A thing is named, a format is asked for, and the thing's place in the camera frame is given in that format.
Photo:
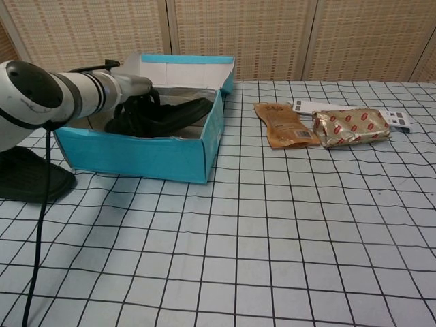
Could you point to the brown snack pouch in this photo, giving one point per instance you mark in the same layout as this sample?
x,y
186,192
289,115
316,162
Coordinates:
x,y
286,126

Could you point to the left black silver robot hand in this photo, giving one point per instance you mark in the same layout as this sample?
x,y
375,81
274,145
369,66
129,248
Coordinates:
x,y
134,85

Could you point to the blue cardboard shoe box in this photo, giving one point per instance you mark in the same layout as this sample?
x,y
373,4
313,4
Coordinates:
x,y
153,160

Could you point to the black slipper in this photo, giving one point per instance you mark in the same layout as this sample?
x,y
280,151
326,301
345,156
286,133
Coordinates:
x,y
24,177
184,114

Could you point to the woven bamboo folding screen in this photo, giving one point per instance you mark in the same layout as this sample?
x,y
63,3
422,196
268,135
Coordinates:
x,y
272,37

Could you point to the white paper strip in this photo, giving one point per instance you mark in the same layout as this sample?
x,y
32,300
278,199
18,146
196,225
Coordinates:
x,y
402,126
327,105

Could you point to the blue checkered tablecloth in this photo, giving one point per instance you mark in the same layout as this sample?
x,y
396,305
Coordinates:
x,y
255,238

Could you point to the gold foil packet red print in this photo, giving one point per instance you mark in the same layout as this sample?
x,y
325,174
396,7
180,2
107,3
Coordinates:
x,y
351,127

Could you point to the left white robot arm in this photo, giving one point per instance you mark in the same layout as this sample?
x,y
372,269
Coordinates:
x,y
51,95

